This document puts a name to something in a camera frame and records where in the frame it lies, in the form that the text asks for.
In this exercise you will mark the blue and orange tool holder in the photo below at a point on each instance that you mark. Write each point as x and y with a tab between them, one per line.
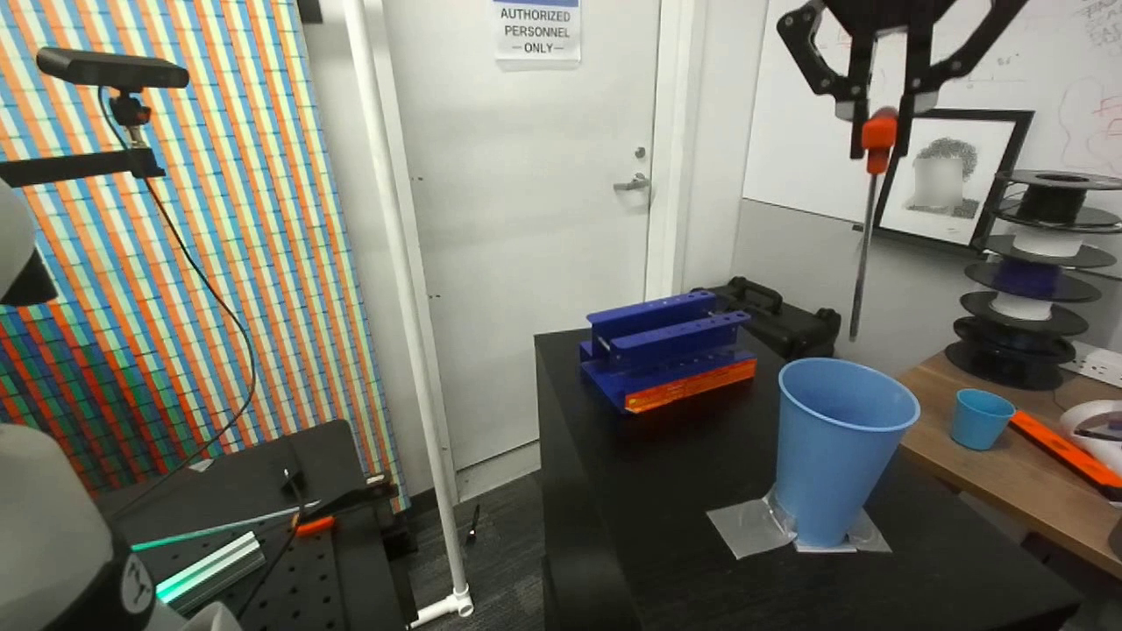
659	351

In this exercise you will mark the black framed picture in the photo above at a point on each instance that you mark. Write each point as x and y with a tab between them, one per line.
954	174

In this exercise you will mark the black case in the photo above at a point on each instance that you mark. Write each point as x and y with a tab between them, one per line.
779	323

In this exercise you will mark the small blue cup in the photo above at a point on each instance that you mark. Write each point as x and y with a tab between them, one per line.
979	419

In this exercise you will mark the authorized personnel sign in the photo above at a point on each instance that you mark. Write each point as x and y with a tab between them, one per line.
538	28

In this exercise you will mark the white pvc pipe frame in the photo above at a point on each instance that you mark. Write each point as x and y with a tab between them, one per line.
382	135

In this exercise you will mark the stack of filament spools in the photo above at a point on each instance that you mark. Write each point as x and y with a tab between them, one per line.
1027	283

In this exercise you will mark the orange tool on wooden table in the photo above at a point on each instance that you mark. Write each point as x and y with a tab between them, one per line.
1067	454

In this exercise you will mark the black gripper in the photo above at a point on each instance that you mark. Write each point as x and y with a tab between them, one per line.
864	23

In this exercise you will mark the black perforated breadboard table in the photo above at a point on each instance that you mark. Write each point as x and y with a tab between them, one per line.
285	532

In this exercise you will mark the black camera on stand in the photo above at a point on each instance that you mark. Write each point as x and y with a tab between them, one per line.
119	71

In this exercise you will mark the large blue cup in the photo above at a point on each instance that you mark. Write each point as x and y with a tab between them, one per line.
838	423

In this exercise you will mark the silver door handle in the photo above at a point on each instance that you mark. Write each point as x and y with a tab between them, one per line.
636	182

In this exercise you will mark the white door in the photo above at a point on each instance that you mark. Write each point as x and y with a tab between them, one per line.
514	182

